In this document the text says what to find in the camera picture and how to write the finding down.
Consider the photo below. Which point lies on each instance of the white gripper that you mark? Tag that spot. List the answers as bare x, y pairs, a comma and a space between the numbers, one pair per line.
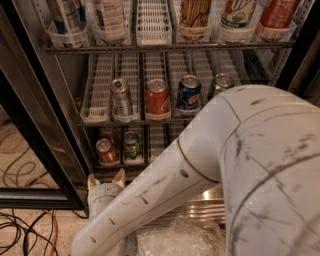
104, 192

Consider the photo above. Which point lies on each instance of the red coke can bottom front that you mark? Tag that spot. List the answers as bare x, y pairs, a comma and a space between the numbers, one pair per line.
106, 151

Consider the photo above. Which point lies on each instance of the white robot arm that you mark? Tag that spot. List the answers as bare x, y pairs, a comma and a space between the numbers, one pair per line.
263, 145

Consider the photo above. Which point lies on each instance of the red can bottom rear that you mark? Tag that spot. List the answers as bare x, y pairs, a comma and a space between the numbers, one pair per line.
109, 133

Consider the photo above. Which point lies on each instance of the green can bottom shelf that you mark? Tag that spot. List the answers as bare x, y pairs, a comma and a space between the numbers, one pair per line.
132, 147

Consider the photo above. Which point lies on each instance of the green can shelf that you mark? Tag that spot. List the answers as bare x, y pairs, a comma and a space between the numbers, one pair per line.
220, 83
132, 147

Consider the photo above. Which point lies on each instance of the left glass fridge door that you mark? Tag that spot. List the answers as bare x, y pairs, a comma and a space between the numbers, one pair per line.
23, 150

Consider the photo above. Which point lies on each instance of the glass fridge door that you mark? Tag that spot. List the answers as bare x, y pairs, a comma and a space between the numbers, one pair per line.
300, 74
23, 150

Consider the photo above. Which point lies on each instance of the empty white tray bottom shelf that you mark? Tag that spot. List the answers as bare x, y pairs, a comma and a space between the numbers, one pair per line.
157, 140

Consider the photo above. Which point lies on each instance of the silver can middle shelf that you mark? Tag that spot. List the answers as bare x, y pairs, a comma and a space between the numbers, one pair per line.
121, 97

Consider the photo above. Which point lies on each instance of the red coke can middle shelf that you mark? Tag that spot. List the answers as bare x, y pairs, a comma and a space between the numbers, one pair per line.
157, 97

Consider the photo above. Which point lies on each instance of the stainless steel fridge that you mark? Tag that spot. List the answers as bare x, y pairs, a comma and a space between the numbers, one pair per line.
261, 143

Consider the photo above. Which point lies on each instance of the blue pepsi can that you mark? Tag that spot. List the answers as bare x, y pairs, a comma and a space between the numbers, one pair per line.
188, 94

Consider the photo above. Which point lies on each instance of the green can middle shelf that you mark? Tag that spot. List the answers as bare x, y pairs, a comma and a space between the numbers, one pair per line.
220, 83

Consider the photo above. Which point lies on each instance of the blue white tall can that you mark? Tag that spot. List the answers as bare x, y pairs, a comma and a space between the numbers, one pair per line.
69, 16

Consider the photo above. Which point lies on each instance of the gold tall can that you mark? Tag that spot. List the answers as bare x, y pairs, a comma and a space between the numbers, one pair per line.
193, 19

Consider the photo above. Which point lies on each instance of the white green tall can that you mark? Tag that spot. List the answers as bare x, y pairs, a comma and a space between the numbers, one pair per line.
238, 13

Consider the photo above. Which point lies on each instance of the right glass fridge door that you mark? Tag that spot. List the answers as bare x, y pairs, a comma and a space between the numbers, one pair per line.
300, 74

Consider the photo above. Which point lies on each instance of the red tall can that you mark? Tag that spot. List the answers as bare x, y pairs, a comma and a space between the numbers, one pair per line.
277, 14

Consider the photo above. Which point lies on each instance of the empty white tray middle left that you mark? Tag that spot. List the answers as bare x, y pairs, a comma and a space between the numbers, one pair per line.
96, 99

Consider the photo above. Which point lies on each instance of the clear plastic bag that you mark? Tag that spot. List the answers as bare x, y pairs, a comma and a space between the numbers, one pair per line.
181, 236

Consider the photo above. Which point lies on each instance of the top wire shelf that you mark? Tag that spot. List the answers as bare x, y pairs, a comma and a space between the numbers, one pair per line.
169, 48

